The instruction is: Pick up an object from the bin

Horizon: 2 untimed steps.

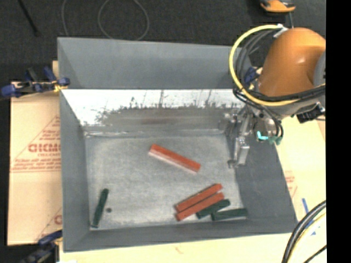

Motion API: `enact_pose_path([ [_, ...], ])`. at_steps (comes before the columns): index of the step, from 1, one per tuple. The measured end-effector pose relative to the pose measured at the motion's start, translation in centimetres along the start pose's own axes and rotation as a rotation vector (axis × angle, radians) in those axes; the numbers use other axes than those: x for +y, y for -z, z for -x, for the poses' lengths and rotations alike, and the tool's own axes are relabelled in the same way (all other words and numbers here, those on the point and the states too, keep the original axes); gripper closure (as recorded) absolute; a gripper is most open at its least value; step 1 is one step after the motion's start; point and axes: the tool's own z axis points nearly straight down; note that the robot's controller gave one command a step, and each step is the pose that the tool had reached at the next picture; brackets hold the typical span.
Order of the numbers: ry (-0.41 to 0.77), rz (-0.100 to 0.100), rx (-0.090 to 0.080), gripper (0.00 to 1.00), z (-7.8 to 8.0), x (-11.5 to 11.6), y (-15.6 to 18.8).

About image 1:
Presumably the grey metal bin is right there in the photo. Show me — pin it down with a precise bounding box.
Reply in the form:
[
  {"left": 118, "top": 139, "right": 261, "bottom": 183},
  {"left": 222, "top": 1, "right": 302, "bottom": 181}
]
[{"left": 56, "top": 36, "right": 299, "bottom": 252}]

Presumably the brown cardboard board red print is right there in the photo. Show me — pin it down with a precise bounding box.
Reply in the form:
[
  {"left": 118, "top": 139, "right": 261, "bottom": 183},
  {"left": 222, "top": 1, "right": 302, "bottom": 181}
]
[{"left": 6, "top": 89, "right": 64, "bottom": 247}]

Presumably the dark green flat block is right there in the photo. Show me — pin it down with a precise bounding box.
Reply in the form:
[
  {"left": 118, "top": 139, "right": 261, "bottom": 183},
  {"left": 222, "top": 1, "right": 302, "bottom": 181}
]
[
  {"left": 195, "top": 199, "right": 231, "bottom": 220},
  {"left": 90, "top": 188, "right": 110, "bottom": 228},
  {"left": 211, "top": 208, "right": 249, "bottom": 222}
]

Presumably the black cylinder on white bracket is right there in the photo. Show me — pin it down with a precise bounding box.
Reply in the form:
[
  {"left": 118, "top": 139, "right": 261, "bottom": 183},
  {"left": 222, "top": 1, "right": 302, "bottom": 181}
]
[{"left": 291, "top": 102, "right": 326, "bottom": 124}]

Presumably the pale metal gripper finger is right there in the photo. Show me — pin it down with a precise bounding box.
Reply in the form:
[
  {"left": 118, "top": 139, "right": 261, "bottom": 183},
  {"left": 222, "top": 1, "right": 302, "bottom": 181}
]
[
  {"left": 227, "top": 137, "right": 238, "bottom": 170},
  {"left": 235, "top": 136, "right": 251, "bottom": 167}
]

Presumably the red-brown flat block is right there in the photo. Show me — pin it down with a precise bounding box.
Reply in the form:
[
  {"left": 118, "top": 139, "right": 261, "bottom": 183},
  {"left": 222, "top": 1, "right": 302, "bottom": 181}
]
[
  {"left": 148, "top": 143, "right": 202, "bottom": 175},
  {"left": 175, "top": 192, "right": 226, "bottom": 222},
  {"left": 174, "top": 183, "right": 224, "bottom": 213}
]

